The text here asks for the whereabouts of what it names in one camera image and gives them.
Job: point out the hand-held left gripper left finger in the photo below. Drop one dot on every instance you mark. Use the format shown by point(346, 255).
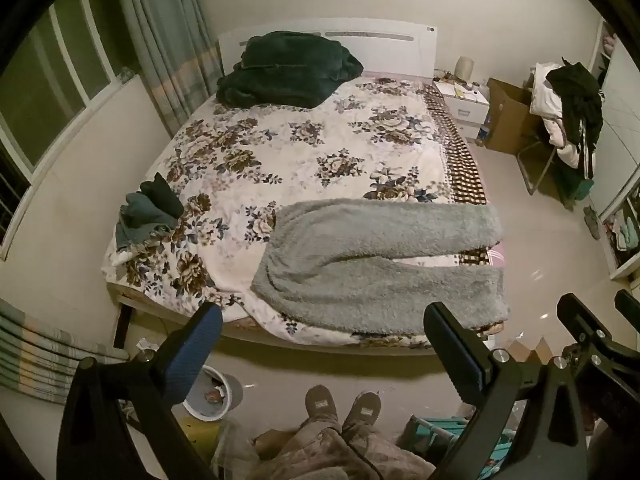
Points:
point(200, 345)

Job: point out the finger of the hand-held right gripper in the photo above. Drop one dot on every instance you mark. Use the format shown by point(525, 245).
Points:
point(629, 302)
point(580, 317)

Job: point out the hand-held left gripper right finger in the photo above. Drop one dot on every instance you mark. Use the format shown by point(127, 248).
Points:
point(452, 355)

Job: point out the grey fleece pants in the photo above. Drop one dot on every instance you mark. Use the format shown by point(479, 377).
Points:
point(360, 270)

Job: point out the white bucket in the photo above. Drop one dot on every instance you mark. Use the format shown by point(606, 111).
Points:
point(232, 390)

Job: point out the cardboard pieces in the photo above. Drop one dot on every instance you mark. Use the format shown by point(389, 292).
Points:
point(525, 352)

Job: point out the grey shoes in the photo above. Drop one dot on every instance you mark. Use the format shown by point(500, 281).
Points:
point(592, 222)

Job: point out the clear plastic bag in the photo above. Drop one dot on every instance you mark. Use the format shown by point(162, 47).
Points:
point(232, 445)

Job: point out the person's right slipper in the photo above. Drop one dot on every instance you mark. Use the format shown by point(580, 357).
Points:
point(362, 410)

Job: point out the person's slipper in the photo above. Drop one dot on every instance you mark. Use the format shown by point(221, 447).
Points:
point(322, 405)
point(362, 410)

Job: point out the green bag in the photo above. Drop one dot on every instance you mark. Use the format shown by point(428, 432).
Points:
point(576, 186)

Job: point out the person's left slipper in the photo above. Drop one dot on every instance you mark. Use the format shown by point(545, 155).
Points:
point(322, 405)

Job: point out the teal cloth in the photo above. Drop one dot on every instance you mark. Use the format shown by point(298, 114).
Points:
point(137, 220)

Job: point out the person's legs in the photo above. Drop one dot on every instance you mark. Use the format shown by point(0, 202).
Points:
point(340, 455)

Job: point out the dark cloth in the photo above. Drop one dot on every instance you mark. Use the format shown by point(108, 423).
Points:
point(160, 195)

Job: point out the striped folded curtain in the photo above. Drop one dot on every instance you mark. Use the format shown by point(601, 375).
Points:
point(40, 355)

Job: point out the folding chair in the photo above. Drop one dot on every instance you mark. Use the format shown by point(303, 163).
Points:
point(531, 162)

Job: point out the white wardrobe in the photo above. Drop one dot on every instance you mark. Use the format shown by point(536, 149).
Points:
point(620, 110)

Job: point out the brown checkered sheet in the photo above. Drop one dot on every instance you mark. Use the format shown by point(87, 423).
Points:
point(460, 160)

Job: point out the cardboard box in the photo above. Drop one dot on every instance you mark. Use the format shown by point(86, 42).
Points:
point(510, 115)

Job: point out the floral blanket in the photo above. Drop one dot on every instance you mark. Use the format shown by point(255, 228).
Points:
point(300, 150)

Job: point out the black garment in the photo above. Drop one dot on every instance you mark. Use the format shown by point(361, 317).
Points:
point(575, 90)

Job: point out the white garment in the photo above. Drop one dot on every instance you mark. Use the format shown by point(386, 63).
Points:
point(542, 95)

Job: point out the white nightstand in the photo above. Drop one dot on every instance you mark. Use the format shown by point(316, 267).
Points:
point(470, 110)

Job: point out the beige table lamp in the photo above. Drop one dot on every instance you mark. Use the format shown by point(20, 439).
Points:
point(464, 69)

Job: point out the dark green blanket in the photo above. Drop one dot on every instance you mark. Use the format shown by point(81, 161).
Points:
point(290, 70)

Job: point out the white headboard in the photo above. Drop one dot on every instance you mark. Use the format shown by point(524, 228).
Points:
point(390, 55)

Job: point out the green striped curtain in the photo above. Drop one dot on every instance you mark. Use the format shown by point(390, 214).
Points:
point(160, 35)

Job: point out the window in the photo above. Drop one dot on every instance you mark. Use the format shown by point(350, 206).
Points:
point(50, 70)

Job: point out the wooden bed frame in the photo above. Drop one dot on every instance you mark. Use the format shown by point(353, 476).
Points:
point(260, 336)

